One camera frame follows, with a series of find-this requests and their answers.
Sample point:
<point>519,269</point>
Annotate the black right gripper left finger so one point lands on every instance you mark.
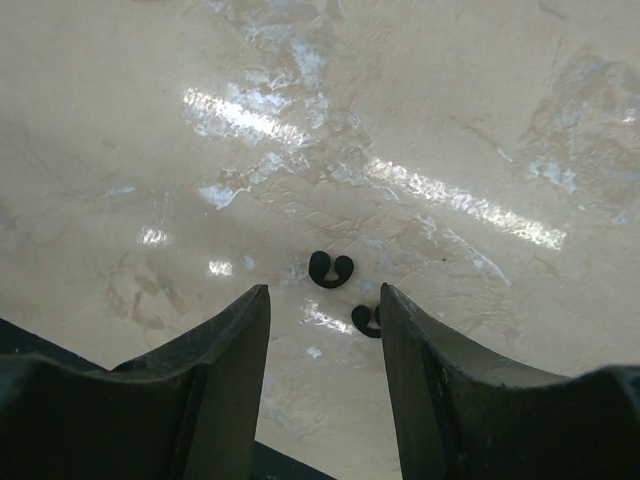
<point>185,410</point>

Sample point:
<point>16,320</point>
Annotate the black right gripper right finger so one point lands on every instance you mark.
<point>463,411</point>

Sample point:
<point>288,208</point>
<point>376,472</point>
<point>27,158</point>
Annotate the black earbud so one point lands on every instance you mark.
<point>367,321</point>
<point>328,273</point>

